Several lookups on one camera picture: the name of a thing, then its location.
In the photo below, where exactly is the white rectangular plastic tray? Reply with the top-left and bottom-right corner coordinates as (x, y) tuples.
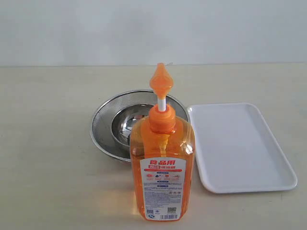
(188, 103), (297, 194)

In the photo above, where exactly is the small stainless steel bowl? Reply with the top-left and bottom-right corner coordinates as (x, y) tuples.
(110, 103), (153, 153)

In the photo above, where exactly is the orange dish soap pump bottle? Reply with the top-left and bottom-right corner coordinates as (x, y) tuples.
(130, 63), (196, 221)

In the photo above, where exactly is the steel mesh colander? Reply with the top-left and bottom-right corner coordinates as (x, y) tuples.
(90, 89), (189, 167)

